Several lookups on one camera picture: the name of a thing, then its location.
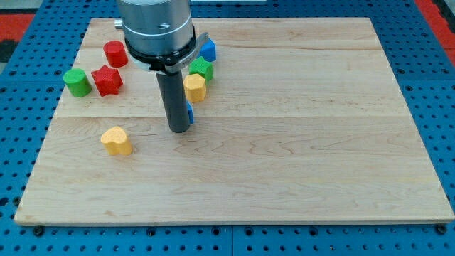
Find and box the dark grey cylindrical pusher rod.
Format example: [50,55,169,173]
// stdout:
[156,71,190,133]

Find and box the blue triangle block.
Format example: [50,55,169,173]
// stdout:
[186,101,194,124]

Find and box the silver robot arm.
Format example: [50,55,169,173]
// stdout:
[117,0,209,133]

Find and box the green star block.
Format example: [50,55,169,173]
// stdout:
[188,56,213,81]

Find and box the red star block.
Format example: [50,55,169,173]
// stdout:
[91,65,123,97]

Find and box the yellow pentagon block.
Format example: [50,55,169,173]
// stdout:
[183,73,207,102]

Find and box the blue cube block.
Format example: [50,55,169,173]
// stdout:
[199,38,217,62]

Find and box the red cylinder block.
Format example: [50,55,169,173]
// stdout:
[103,41,128,68]

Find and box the yellow heart block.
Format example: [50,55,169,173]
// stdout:
[100,126,133,156]

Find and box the green cylinder block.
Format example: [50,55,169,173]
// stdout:
[63,68,92,97]

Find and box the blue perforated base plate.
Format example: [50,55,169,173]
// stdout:
[1,0,454,255]

